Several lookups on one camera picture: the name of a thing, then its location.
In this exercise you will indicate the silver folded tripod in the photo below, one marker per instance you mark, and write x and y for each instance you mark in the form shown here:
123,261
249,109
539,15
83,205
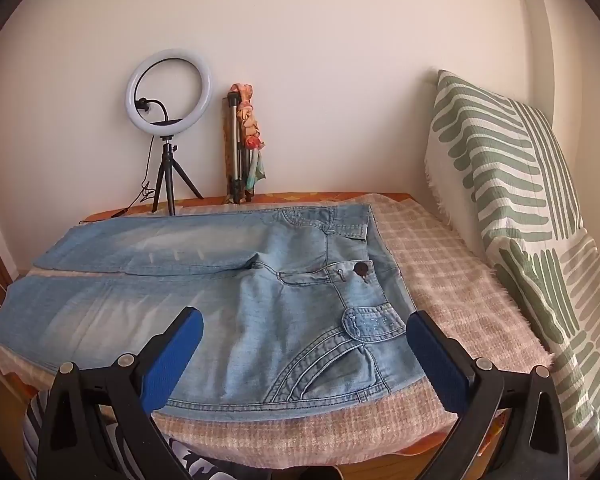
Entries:
236,160

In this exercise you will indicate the black mini tripod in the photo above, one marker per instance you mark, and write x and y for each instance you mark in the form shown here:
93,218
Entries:
166,170

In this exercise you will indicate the light blue denim pants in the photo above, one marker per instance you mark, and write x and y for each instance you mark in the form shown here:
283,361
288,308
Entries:
260,300

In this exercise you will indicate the orange bed sheet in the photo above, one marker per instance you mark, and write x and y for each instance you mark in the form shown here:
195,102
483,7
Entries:
300,196

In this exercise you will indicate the brown patterned board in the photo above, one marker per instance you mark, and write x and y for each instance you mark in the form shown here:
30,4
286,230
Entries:
227,145

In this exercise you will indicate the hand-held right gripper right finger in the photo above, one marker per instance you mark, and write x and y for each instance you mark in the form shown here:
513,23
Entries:
437,365

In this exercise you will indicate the pink checked blanket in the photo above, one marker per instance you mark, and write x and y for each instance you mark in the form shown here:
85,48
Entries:
460,280

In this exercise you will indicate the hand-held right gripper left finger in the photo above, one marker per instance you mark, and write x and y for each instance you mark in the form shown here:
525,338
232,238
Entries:
175,355

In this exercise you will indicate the green striped pillow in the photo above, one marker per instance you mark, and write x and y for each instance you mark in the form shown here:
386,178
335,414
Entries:
500,160

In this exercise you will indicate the person's zebra print leggings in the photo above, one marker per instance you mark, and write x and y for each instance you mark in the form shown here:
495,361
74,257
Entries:
200,462

